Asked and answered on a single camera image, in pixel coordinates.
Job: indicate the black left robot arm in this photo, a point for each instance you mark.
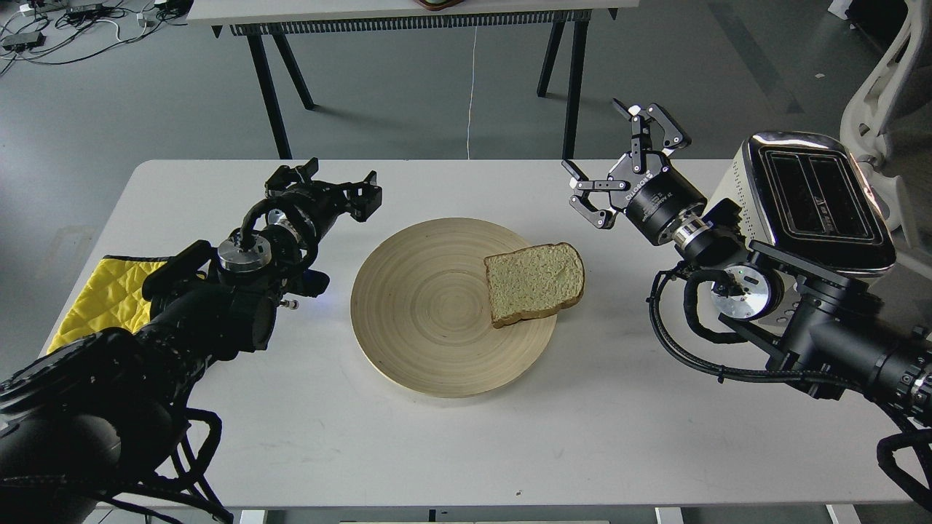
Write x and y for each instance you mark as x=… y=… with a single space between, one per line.
x=108 y=414

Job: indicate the round wooden plate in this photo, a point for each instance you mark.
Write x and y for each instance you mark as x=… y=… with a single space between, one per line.
x=422 y=316

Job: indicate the white background table black legs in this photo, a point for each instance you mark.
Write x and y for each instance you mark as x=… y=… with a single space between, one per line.
x=256 y=21

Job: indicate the slice of bread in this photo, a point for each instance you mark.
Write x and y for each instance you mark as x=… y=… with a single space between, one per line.
x=533 y=282

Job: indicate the yellow quilted cloth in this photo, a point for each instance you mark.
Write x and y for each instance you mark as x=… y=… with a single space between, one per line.
x=112 y=297

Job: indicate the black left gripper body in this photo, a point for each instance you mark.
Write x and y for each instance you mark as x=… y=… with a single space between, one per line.
x=319 y=204

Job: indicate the white chrome toaster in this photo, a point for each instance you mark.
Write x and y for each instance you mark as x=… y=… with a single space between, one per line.
x=803 y=194

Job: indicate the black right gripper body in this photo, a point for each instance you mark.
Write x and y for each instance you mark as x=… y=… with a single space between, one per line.
x=658 y=196

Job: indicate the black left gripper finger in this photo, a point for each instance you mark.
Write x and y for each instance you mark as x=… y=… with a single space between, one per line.
x=358 y=199
x=286 y=176

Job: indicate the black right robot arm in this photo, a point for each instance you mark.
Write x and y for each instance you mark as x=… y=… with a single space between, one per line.
x=772 y=286

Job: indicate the white office chair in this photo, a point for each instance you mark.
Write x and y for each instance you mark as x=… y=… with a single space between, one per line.
x=898 y=85

